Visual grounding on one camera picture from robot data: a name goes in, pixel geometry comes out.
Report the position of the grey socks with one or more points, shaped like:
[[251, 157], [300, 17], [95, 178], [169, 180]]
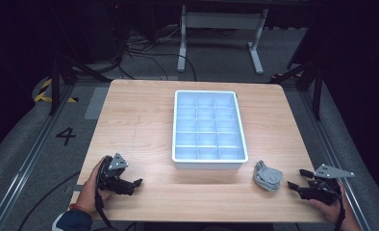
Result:
[[267, 178]]

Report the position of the yellow black floor tape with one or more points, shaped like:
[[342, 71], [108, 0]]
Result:
[[45, 93]]

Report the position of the person's left hand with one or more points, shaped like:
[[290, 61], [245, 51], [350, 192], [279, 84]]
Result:
[[88, 191]]

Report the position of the black tripod stand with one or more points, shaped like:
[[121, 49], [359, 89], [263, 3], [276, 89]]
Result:
[[61, 70], [309, 77]]

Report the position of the person's right hand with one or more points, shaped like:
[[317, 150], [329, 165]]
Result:
[[330, 210]]

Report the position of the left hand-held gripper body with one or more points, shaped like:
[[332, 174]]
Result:
[[113, 170]]

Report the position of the white compartment tray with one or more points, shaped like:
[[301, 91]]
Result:
[[208, 128]]

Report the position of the grey metal table frame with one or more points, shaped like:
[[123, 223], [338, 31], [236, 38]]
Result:
[[221, 20]]

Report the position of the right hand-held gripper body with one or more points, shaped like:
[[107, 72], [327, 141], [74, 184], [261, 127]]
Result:
[[325, 187]]

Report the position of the metal floor rail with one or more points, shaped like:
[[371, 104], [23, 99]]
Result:
[[27, 163], [332, 150]]

